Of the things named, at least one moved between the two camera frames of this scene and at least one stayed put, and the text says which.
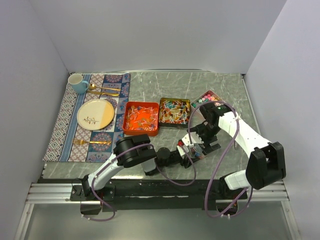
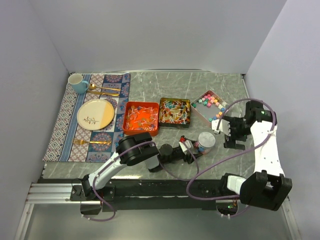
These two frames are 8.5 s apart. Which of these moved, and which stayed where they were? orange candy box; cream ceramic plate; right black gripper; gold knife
Moved: right black gripper
Stayed: orange candy box; gold knife; cream ceramic plate
